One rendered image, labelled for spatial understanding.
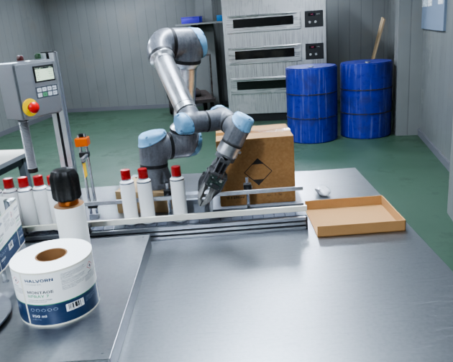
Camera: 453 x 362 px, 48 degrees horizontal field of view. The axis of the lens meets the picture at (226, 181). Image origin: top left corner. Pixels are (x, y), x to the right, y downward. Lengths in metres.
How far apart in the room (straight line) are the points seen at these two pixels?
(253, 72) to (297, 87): 1.74
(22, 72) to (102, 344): 0.99
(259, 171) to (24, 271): 1.02
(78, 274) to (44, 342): 0.17
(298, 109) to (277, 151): 4.51
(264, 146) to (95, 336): 1.02
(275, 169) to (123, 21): 8.65
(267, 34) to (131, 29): 3.36
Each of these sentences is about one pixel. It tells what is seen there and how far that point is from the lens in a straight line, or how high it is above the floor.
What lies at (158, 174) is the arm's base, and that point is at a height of 0.98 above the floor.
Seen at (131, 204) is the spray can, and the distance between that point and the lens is 1.82.
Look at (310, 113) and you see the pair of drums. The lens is 6.42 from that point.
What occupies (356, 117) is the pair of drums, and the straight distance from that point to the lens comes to 6.64.
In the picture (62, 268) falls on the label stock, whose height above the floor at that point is 1.02.
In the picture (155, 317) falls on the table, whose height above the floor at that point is 0.83.
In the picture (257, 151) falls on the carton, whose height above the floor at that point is 1.07.
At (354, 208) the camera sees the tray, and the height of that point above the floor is 0.83.
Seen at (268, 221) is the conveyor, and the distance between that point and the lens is 1.79.
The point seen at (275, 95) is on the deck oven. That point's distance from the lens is 8.04.
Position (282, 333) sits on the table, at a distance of 1.27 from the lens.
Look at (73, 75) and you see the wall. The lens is 10.94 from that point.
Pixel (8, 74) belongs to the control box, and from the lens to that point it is 1.85.
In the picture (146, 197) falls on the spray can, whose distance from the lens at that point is 1.80.
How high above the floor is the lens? 1.55
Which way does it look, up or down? 17 degrees down
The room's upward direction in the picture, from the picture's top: 4 degrees counter-clockwise
